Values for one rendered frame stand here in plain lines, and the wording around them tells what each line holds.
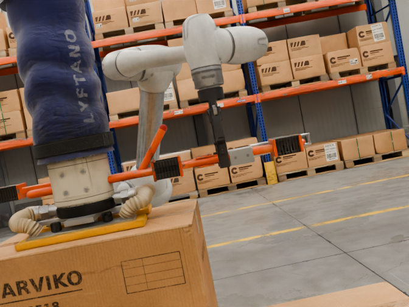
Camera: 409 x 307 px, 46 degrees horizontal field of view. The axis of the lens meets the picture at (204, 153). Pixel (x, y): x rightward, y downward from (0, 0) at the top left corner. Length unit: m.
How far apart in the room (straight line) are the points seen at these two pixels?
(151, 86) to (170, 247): 0.89
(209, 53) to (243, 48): 0.12
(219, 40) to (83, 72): 0.39
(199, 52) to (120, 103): 7.25
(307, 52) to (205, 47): 7.64
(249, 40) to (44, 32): 0.58
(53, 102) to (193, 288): 0.61
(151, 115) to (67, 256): 0.91
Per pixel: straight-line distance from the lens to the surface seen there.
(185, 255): 1.22
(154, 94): 1.98
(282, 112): 10.08
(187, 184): 8.52
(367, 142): 9.23
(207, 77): 1.38
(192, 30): 1.40
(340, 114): 10.42
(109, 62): 1.85
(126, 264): 1.24
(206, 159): 1.38
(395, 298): 1.67
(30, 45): 1.38
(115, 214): 1.49
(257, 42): 1.50
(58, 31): 1.38
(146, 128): 2.04
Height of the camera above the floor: 1.16
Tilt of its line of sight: 3 degrees down
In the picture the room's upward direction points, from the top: 11 degrees counter-clockwise
